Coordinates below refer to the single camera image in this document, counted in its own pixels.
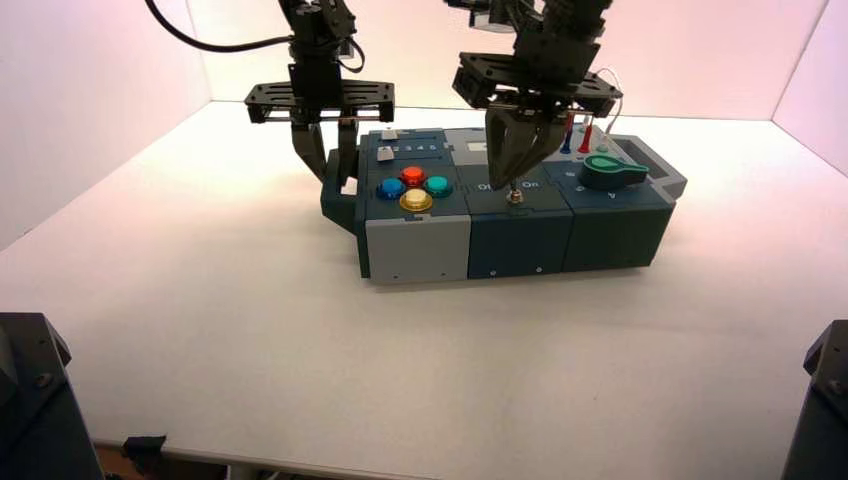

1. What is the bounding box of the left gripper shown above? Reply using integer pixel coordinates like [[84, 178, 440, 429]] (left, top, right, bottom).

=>
[[244, 59, 396, 187]]

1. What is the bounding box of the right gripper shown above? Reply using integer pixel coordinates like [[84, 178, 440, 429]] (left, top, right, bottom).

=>
[[452, 26, 624, 190]]

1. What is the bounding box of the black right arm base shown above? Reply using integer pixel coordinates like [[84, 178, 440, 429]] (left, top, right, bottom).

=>
[[780, 319, 848, 480]]

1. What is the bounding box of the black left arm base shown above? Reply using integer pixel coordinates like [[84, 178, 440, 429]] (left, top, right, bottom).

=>
[[0, 311, 106, 480]]

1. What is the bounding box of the green rotary dial knob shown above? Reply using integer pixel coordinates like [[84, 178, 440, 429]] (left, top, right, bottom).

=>
[[580, 154, 650, 191]]

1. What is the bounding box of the yellow round push button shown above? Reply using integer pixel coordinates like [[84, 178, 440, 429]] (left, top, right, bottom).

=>
[[400, 188, 435, 214]]

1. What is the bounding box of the dark teal control box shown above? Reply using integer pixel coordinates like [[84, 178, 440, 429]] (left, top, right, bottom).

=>
[[320, 125, 688, 286]]

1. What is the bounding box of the thin white cable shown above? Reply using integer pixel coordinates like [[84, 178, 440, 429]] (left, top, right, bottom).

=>
[[592, 66, 625, 137]]

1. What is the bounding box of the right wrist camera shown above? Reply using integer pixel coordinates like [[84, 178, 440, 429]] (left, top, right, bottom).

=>
[[445, 0, 531, 33]]

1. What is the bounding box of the thick black cable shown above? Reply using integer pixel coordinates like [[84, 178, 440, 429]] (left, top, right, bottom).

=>
[[144, 0, 296, 54]]

